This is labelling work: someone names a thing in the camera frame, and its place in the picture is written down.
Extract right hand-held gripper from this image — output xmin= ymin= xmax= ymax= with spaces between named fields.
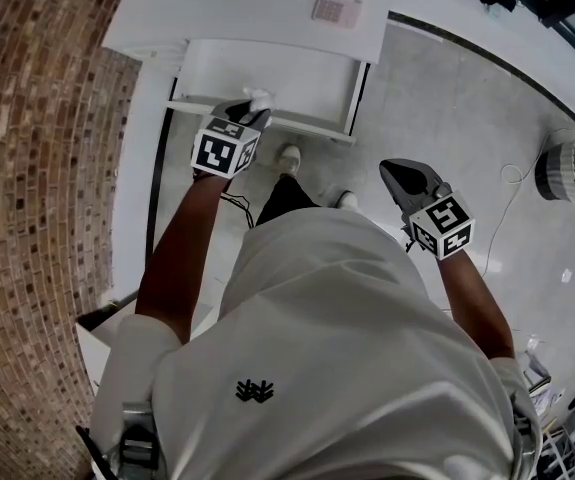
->
xmin=378 ymin=157 xmax=476 ymax=261

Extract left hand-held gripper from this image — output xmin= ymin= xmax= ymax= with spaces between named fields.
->
xmin=190 ymin=98 xmax=274 ymax=180

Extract white item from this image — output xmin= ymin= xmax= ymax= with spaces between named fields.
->
xmin=242 ymin=86 xmax=278 ymax=115

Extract white drawer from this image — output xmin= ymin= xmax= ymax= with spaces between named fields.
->
xmin=165 ymin=37 xmax=370 ymax=145

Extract person's left forearm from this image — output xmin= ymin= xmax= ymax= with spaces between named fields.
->
xmin=134 ymin=170 xmax=234 ymax=345

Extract person's right forearm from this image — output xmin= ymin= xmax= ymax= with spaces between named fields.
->
xmin=435 ymin=250 xmax=517 ymax=360

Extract person's left white shoe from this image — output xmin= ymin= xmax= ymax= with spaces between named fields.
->
xmin=275 ymin=143 xmax=303 ymax=177

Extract person's white shoe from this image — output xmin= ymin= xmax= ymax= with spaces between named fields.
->
xmin=275 ymin=143 xmax=303 ymax=177
xmin=333 ymin=189 xmax=362 ymax=213

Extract person's right white shoe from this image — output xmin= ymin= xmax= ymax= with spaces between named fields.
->
xmin=333 ymin=189 xmax=362 ymax=213

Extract person's black trousers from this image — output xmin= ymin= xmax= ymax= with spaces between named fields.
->
xmin=255 ymin=171 xmax=324 ymax=228

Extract white desk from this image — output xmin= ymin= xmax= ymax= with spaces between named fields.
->
xmin=100 ymin=0 xmax=391 ymax=65

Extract white calculator with pink keys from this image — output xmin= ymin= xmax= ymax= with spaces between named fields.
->
xmin=310 ymin=0 xmax=366 ymax=31

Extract grey pleated basket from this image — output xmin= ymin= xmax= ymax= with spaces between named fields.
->
xmin=533 ymin=134 xmax=575 ymax=214

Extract person's white shirt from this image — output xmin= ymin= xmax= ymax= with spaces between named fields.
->
xmin=88 ymin=206 xmax=544 ymax=480

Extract clutter of stands and papers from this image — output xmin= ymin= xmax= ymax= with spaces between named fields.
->
xmin=519 ymin=335 xmax=575 ymax=480

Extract black cable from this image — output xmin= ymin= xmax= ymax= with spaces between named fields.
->
xmin=220 ymin=191 xmax=257 ymax=230

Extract white cable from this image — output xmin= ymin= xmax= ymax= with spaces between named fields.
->
xmin=480 ymin=126 xmax=575 ymax=275

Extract grey harness strap buckle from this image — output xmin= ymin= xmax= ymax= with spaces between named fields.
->
xmin=115 ymin=399 xmax=162 ymax=476

